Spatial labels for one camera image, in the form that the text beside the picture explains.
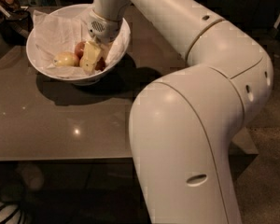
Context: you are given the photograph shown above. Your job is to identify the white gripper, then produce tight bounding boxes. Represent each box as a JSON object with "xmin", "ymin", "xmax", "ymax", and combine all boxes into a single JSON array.
[{"xmin": 79, "ymin": 9, "xmax": 123, "ymax": 74}]

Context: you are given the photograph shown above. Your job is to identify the red apple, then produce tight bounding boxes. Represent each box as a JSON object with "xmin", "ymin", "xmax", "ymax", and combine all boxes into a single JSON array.
[
  {"xmin": 75, "ymin": 41, "xmax": 85, "ymax": 58},
  {"xmin": 95, "ymin": 57, "xmax": 106, "ymax": 71}
]

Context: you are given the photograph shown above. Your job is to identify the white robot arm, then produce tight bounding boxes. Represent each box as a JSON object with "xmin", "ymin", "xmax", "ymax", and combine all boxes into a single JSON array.
[{"xmin": 87, "ymin": 0, "xmax": 273, "ymax": 224}]

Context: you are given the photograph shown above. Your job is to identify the red apple back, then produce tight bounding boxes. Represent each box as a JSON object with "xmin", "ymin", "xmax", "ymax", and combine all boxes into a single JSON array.
[{"xmin": 75, "ymin": 41, "xmax": 85, "ymax": 58}]

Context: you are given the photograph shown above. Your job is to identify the yellow-green apple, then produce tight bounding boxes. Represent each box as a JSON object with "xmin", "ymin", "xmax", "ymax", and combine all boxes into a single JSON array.
[{"xmin": 53, "ymin": 51, "xmax": 79, "ymax": 66}]

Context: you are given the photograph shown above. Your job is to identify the white ceramic bowl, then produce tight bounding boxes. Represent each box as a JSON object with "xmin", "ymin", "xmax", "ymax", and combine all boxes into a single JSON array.
[{"xmin": 25, "ymin": 3, "xmax": 132, "ymax": 87}]

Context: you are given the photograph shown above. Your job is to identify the white crumpled paper liner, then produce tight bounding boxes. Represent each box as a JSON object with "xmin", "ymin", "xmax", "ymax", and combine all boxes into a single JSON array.
[{"xmin": 32, "ymin": 3, "xmax": 132, "ymax": 79}]

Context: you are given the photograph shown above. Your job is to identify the dark bag with strap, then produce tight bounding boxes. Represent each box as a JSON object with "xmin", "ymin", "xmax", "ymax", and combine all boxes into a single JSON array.
[{"xmin": 0, "ymin": 10, "xmax": 34, "ymax": 46}]

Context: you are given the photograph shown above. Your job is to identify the black cables on floor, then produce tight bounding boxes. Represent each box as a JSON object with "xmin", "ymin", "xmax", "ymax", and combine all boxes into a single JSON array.
[{"xmin": 0, "ymin": 199, "xmax": 26, "ymax": 224}]

